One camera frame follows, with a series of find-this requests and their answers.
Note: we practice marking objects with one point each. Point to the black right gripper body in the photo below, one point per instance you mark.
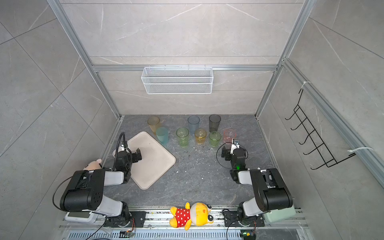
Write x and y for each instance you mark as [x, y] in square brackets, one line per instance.
[227, 151]

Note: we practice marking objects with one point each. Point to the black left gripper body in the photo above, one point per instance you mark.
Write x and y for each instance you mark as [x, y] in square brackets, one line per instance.
[133, 155]

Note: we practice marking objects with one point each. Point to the beige plastic tray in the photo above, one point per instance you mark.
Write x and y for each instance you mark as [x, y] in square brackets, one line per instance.
[156, 161]

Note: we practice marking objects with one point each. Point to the tall amber plastic cup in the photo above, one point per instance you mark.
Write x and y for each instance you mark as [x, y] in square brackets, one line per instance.
[154, 123]

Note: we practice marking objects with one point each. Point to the tall green plastic cup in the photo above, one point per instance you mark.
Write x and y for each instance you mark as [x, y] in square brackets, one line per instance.
[183, 136]

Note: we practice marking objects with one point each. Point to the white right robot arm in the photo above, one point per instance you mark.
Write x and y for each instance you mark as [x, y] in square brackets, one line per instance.
[272, 201]

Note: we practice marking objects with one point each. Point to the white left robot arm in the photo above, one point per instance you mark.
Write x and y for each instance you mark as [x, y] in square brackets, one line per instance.
[85, 191]

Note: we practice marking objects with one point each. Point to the pink plastic cup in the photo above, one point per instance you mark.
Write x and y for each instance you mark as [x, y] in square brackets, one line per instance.
[229, 135]

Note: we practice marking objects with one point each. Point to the teal plastic cup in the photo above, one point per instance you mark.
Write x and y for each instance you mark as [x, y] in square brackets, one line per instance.
[162, 134]

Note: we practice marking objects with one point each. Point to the pink boy plush doll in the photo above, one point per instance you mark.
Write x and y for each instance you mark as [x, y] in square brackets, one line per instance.
[94, 165]

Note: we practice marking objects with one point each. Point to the short green plastic cup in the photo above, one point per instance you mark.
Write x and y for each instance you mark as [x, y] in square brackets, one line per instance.
[215, 138]

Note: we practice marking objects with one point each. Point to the short amber plastic cup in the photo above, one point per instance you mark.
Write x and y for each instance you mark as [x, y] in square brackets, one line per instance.
[200, 135]

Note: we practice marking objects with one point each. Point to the dark grey plastic cup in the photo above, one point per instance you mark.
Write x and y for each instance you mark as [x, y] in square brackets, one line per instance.
[214, 122]

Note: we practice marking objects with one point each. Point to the blue plastic cup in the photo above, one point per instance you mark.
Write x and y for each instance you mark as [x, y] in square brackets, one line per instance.
[194, 123]

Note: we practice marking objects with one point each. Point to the white digital timer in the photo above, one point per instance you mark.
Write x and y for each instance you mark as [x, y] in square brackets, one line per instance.
[81, 217]

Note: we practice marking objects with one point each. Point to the mint green pouch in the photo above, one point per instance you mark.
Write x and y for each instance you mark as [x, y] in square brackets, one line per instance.
[279, 215]

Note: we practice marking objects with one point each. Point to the yellow bear plush toy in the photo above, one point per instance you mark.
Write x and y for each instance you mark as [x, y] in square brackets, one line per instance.
[197, 214]

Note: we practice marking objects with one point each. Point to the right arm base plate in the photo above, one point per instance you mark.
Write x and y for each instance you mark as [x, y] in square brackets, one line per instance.
[233, 219]

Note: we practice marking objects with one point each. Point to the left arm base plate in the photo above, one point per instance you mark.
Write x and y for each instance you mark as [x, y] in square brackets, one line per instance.
[136, 220]

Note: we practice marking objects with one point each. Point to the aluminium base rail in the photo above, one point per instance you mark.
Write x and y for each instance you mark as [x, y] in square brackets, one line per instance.
[157, 218]

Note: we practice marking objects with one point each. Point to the white wire mesh basket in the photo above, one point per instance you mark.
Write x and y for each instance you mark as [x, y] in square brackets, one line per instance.
[178, 80]

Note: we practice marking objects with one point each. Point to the black wire hook rack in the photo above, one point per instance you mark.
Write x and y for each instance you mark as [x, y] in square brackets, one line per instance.
[314, 137]

